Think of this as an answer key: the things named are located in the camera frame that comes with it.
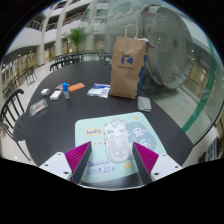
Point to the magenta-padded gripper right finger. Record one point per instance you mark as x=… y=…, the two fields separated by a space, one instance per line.
x=146 y=158

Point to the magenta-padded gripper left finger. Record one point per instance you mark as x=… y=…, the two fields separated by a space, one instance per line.
x=76 y=156

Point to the white perforated computer mouse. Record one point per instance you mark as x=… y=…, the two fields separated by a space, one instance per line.
x=117 y=145

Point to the light teal cartoon mouse pad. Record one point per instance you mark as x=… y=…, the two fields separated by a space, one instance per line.
x=90 y=146

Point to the grey folded pouch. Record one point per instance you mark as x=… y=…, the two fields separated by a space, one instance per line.
x=144 y=104

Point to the clear bag with cookie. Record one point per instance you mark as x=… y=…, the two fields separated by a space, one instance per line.
x=38 y=107

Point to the small blue-capped bottle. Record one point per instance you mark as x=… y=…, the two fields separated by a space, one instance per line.
x=66 y=93

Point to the flat white box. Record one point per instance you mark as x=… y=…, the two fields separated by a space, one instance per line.
x=56 y=95

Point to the black spindle-back chair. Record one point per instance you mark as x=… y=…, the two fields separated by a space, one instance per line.
x=18 y=128

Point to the flat orange packet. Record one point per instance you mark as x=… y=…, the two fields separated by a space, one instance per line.
x=77 y=87

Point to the white and blue tissue pack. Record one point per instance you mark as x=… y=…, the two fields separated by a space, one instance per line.
x=99 y=90

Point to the small white box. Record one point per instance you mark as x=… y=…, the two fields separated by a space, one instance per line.
x=45 y=92

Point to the brown paper bag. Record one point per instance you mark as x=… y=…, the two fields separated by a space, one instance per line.
x=126 y=71

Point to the black curved-back chair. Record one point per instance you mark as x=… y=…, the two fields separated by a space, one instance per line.
x=65 y=62

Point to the group of black chairs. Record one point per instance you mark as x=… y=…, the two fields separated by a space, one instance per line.
x=20 y=80

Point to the green potted plant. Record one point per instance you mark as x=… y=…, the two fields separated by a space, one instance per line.
x=77 y=36

